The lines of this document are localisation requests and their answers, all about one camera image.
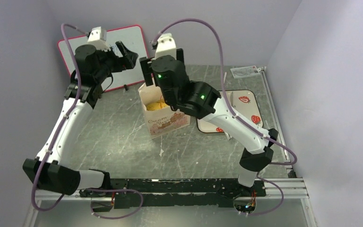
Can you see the strawberry print tray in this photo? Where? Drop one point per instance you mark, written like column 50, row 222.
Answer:
column 243, row 101

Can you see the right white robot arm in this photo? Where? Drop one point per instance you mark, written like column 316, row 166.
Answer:
column 200, row 100

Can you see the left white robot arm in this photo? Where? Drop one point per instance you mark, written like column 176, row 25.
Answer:
column 49, row 170

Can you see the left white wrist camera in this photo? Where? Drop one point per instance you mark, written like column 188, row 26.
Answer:
column 97, row 38

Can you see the white card on table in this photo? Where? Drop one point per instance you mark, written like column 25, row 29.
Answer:
column 244, row 72

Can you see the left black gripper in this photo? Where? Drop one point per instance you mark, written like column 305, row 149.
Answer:
column 127, row 62

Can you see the red framed whiteboard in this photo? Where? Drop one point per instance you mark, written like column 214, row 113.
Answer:
column 133, row 38

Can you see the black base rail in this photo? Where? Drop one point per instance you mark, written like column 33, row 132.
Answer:
column 223, row 192

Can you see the yellow fake bread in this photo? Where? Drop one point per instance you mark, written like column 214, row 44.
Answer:
column 157, row 105

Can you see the metal serving tongs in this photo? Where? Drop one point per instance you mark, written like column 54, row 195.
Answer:
column 228, row 136

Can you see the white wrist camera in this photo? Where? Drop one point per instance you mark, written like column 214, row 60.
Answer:
column 97, row 38
column 165, row 46

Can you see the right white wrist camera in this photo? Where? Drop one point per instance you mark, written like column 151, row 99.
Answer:
column 165, row 46

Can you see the paper bag with orange handles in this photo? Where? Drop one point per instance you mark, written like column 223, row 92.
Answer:
column 162, row 121

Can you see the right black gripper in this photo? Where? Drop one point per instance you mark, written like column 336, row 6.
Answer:
column 147, row 67

